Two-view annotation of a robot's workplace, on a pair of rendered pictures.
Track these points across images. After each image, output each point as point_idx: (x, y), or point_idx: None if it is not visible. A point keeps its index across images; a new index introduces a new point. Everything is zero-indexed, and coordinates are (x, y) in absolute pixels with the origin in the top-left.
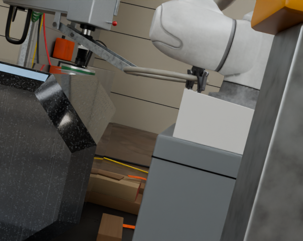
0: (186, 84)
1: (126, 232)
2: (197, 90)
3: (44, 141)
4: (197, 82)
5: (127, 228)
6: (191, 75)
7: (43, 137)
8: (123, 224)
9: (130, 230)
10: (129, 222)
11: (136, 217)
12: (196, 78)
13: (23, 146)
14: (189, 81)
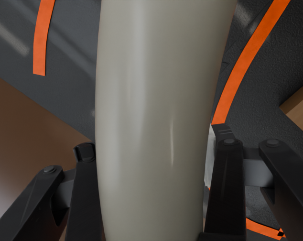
0: (275, 154)
1: (246, 5)
2: (87, 144)
3: None
4: (97, 207)
5: (262, 18)
6: (102, 132)
7: None
8: (276, 17)
9: (251, 19)
10: (286, 41)
11: (301, 69)
12: (104, 232)
13: None
14: (286, 205)
